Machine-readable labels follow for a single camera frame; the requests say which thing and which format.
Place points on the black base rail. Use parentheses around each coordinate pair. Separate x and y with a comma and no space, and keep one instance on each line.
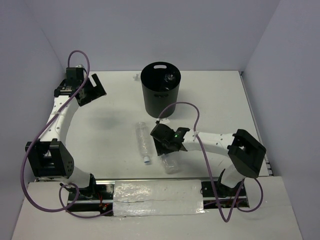
(102,202)

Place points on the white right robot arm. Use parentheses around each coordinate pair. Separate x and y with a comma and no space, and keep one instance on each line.
(245,152)

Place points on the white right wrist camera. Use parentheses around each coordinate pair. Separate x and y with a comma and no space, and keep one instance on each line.
(162,121)

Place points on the labelled bottle white cap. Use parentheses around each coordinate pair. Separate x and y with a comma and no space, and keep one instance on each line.
(170,163)

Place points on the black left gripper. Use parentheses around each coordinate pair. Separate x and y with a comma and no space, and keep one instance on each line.
(98,91)

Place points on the black plastic bin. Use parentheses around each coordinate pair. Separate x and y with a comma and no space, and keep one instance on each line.
(151,76)

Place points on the crushed clear plastic bottle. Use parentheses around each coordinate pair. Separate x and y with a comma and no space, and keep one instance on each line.
(168,83)

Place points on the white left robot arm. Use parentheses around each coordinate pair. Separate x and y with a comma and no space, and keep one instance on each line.
(49,158)

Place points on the clear bottle blue cap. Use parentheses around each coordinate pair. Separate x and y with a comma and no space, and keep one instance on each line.
(143,141)

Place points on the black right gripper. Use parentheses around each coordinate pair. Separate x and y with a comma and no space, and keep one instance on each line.
(160,149)

